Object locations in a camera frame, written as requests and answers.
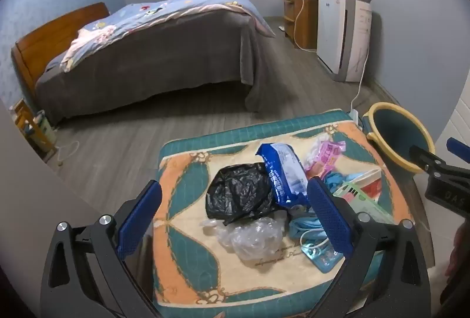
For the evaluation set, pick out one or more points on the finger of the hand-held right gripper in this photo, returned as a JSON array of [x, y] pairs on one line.
[[456, 148], [422, 156]]

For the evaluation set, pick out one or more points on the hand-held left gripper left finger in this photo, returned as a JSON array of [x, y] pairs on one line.
[[139, 218]]

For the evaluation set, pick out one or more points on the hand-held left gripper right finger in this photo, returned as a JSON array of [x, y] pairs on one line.
[[330, 218]]

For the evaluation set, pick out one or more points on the blue face mask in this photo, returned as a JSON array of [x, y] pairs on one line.
[[332, 180], [304, 226]]

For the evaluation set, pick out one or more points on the teal waste bin yellow rim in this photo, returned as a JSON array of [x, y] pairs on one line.
[[396, 134]]

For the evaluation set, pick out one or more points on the green white carton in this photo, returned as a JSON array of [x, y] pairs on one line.
[[367, 209]]

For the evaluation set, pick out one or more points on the teal blister packet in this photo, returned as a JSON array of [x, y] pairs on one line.
[[323, 259]]

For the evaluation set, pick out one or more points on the red white box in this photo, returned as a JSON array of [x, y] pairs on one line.
[[369, 187]]

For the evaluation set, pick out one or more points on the pink packet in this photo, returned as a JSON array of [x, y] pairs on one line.
[[330, 152]]

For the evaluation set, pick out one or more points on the blue white plastic package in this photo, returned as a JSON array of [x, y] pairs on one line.
[[282, 171]]

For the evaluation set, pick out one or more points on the clear plastic bag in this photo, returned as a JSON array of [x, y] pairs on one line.
[[253, 237]]

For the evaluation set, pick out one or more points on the black plastic bag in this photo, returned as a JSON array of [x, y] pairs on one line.
[[235, 189]]

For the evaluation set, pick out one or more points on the white panelled door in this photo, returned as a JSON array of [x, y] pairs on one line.
[[461, 119]]

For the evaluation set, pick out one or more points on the teal orange patterned mat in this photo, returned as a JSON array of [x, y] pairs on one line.
[[183, 248]]

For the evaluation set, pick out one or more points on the white power strip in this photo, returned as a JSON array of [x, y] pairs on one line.
[[355, 116]]

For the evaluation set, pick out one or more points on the white air purifier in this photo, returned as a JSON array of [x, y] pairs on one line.
[[334, 31]]

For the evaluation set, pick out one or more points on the wooden nightstand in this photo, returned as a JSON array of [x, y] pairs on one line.
[[22, 119]]

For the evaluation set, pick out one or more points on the bed with grey blanket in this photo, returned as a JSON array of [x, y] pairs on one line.
[[165, 57]]

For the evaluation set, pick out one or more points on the wooden cabinet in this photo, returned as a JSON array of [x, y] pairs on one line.
[[308, 20]]

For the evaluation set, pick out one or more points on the wooden bed headboard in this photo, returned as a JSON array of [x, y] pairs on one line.
[[44, 42]]

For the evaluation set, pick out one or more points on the blue printed quilt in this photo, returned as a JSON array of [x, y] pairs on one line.
[[176, 5]]

